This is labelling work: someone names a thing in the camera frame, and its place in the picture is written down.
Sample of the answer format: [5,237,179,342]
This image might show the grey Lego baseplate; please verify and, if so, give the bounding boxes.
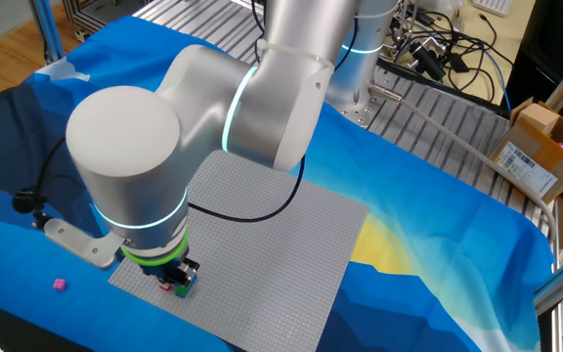
[108,149,370,352]

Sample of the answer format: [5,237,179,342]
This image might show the green flange ring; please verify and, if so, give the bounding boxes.
[119,227,191,268]

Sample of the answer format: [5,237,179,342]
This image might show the black striped frame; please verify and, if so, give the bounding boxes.
[61,0,151,41]

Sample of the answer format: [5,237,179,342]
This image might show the blue Lego brick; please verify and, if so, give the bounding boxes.
[173,276,198,299]

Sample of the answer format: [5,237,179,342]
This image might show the blue grey frame post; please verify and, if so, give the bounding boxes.
[27,0,66,64]

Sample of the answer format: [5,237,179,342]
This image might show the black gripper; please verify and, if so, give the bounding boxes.
[137,256,201,288]

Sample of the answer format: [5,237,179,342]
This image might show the white keyboard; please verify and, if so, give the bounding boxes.
[471,0,514,17]

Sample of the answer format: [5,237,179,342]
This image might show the black camera cable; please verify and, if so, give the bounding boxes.
[11,136,67,231]

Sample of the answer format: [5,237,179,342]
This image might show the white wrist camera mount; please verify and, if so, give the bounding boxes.
[41,217,127,271]

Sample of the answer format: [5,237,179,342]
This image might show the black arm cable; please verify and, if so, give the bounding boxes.
[187,154,306,225]

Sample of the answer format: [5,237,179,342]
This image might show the blue mountain print tablecloth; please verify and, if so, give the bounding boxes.
[0,16,556,352]

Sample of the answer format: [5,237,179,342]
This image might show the blue cable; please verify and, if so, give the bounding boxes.
[480,47,512,111]

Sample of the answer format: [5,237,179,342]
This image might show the small tan carton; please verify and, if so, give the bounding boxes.
[518,103,560,136]

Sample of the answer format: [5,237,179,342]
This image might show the open cardboard box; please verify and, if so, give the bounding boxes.
[489,97,563,204]

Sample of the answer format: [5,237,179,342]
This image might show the tangled black cables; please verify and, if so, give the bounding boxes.
[388,0,515,107]

